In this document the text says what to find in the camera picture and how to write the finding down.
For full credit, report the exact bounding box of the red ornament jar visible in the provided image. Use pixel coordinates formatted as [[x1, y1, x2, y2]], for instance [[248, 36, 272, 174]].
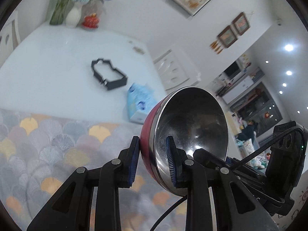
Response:
[[82, 13, 100, 29]]

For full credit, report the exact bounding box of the black plastic frame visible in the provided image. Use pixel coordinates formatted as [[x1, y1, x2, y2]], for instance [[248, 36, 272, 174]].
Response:
[[91, 59, 128, 91]]

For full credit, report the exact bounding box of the white dining chair far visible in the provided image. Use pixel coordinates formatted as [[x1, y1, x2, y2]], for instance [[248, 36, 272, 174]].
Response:
[[0, 10, 21, 66]]

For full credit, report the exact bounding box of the small framed picture lower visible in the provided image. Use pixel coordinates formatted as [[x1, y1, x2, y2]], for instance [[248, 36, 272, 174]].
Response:
[[217, 26, 238, 48]]

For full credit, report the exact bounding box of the small framed picture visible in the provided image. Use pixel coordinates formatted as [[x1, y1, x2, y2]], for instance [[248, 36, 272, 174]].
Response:
[[232, 12, 250, 35], [217, 26, 238, 48]]

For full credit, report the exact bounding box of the red steel bowl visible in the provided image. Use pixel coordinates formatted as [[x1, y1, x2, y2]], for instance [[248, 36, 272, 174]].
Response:
[[140, 87, 229, 196]]

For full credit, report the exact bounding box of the television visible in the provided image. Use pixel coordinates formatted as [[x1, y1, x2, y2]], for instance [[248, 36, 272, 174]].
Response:
[[224, 62, 241, 80]]

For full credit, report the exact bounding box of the scallop pattern tablecloth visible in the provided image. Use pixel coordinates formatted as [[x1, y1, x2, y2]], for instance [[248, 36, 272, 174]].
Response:
[[1, 109, 178, 230]]

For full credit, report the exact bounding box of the blue tissue pack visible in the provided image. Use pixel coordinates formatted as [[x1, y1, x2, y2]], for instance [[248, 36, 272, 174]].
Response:
[[127, 83, 158, 124]]

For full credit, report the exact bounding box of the white chair right far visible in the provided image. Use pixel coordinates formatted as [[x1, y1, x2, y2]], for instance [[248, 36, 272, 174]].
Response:
[[153, 46, 201, 93]]

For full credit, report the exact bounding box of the orange hanging ornament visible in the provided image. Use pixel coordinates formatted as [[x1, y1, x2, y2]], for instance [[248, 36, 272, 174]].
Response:
[[210, 40, 224, 55]]

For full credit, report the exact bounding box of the black cable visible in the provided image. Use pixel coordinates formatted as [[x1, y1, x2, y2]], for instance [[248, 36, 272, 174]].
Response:
[[150, 127, 304, 231]]

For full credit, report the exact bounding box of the small framed picture upper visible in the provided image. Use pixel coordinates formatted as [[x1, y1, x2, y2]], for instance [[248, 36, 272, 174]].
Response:
[[232, 12, 250, 35]]

